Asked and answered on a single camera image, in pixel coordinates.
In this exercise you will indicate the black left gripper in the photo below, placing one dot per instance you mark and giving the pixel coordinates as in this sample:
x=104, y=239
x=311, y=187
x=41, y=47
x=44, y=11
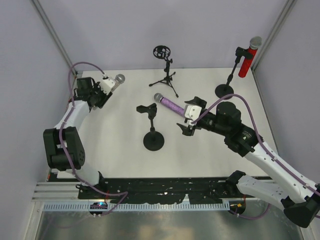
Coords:
x=105, y=96

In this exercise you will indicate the purple glitter microphone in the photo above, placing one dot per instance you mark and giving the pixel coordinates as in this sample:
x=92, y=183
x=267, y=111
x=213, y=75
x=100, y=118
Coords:
x=159, y=98

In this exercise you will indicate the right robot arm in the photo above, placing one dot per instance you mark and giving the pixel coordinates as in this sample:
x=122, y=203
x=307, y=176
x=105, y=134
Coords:
x=296, y=195

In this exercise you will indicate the round-base mic stand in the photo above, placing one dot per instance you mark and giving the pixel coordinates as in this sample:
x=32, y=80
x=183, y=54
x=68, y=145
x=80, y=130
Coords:
x=153, y=140
x=225, y=89

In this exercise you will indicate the black tripod shock-mount stand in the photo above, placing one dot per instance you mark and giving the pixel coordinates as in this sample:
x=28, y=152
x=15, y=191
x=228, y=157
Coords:
x=163, y=52

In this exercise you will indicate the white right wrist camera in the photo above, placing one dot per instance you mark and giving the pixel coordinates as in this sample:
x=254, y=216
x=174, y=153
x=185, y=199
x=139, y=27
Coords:
x=192, y=113

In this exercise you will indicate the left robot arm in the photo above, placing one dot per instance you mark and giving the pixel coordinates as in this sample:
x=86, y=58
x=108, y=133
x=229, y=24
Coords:
x=63, y=146

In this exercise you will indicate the silver glitter microphone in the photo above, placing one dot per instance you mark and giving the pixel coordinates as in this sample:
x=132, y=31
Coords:
x=118, y=80

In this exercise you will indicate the red glitter microphone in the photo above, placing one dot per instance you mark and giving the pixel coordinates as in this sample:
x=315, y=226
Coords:
x=250, y=53

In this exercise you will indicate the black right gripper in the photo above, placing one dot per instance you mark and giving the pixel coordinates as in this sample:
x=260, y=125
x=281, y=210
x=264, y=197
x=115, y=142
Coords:
x=188, y=131

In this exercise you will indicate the white slotted cable duct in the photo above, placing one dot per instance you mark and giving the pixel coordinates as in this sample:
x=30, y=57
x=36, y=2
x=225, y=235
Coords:
x=81, y=206

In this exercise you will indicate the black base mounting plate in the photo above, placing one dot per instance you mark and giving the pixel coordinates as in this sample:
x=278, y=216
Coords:
x=169, y=191

